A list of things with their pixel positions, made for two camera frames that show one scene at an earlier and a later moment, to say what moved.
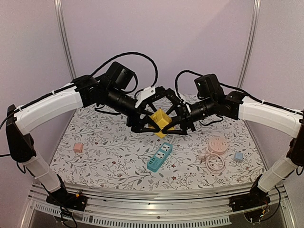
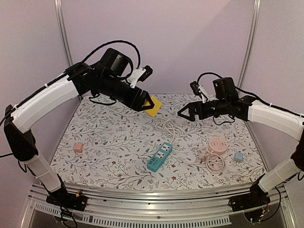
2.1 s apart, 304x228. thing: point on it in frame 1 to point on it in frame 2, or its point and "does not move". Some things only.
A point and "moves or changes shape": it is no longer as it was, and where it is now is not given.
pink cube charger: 78,147 does not move
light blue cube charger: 239,156 does not move
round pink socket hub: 217,145 does not move
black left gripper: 132,121 to 134,102
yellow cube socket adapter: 161,118 moves or changes shape
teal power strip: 164,150 does not move
